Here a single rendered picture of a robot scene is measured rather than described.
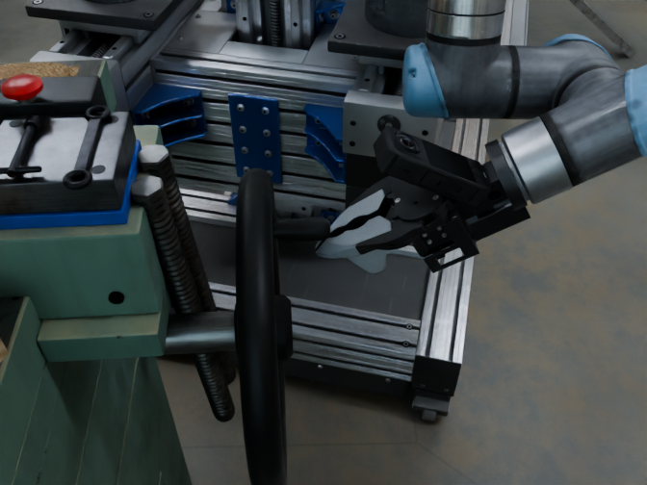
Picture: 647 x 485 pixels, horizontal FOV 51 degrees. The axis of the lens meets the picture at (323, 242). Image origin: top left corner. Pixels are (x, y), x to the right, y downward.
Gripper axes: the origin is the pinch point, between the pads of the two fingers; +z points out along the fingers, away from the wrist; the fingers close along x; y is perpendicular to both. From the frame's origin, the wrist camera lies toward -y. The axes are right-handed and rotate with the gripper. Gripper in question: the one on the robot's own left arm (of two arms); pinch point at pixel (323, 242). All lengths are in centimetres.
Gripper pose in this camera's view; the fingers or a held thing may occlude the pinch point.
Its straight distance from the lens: 70.0
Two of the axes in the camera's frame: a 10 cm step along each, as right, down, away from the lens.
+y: 5.0, 5.9, 6.3
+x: -0.7, -6.9, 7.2
